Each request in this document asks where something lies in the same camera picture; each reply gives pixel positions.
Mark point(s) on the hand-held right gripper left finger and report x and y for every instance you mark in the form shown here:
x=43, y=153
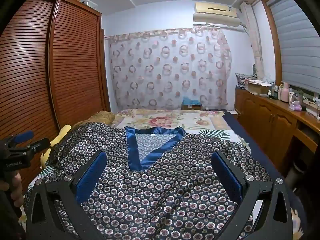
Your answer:
x=91, y=177

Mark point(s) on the person's left hand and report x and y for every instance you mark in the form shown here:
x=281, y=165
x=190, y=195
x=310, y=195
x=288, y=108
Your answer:
x=16, y=187

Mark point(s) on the wooden louvred wardrobe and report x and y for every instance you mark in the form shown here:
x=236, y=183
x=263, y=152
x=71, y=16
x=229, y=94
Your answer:
x=75, y=67

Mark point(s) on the pink bottle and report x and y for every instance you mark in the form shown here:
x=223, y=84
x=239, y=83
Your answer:
x=285, y=92

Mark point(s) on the small purple pouch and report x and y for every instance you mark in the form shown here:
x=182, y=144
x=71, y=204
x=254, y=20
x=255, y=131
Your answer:
x=297, y=105

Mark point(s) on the floral quilt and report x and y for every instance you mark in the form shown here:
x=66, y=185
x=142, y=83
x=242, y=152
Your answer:
x=175, y=120

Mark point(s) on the open cardboard box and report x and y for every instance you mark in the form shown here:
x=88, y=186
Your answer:
x=258, y=88

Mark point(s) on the grey waste bin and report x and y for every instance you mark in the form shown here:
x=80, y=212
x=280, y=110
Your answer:
x=296, y=172

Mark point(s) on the palm leaf bedsheet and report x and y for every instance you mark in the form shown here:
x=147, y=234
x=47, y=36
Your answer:
x=222, y=136

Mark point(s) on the yellow plush toy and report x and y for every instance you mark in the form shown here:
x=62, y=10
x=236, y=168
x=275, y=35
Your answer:
x=62, y=131

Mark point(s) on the navy circle-print satin shirt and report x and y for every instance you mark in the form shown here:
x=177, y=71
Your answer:
x=162, y=192

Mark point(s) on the wall air conditioner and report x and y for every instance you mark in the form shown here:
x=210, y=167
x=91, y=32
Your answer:
x=215, y=12

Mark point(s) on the cardboard box with blue cloth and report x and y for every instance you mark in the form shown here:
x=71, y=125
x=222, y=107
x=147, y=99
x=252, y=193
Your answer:
x=191, y=102

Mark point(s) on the wooden sideboard cabinet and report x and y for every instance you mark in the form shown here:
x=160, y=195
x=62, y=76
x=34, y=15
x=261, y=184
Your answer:
x=265, y=115

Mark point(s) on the grey window blind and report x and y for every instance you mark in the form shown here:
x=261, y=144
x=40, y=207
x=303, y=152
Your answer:
x=295, y=42

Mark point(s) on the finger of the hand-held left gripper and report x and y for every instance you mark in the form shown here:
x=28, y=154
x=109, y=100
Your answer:
x=23, y=137
x=40, y=143

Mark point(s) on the white box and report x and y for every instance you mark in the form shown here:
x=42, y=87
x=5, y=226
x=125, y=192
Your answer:
x=90, y=3

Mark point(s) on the bunched floral curtain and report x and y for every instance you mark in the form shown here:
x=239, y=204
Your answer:
x=257, y=50

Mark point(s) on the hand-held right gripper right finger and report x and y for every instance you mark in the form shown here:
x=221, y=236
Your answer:
x=228, y=180

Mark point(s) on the circle-print sheer curtain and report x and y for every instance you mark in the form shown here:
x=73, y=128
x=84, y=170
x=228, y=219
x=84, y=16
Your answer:
x=162, y=67

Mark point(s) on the dark green bottle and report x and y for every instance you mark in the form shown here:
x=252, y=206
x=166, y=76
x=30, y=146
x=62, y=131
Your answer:
x=275, y=92

